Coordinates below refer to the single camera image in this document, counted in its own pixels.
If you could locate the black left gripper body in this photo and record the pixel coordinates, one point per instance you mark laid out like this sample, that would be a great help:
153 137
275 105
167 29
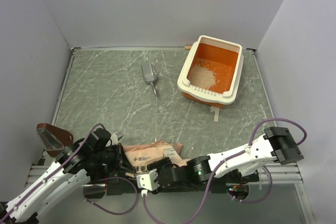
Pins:
113 158

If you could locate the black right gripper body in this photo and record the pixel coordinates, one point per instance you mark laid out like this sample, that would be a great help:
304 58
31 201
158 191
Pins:
166 165

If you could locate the pink cat litter bag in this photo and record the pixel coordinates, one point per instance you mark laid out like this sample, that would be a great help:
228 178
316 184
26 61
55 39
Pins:
142 155

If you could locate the grey metal litter scoop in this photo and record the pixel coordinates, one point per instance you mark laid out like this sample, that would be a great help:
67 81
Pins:
150 76

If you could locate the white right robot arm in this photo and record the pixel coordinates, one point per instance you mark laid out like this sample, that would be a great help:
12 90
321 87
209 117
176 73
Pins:
275 145

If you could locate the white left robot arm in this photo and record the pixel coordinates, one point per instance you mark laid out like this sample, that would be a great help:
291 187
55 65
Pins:
94 159

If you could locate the clean litter pile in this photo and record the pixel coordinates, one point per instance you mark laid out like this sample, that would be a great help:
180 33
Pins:
209 75

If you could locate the orange and white litter box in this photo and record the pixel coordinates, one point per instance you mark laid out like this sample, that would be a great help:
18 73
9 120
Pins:
219 51

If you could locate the brown dustpan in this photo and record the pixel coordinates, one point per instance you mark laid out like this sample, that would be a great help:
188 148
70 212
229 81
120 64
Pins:
54 138

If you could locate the black mounting base rail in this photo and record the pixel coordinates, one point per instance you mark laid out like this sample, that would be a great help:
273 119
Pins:
218 186

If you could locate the aluminium frame rail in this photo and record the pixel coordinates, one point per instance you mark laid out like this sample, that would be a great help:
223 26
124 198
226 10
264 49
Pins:
281 174

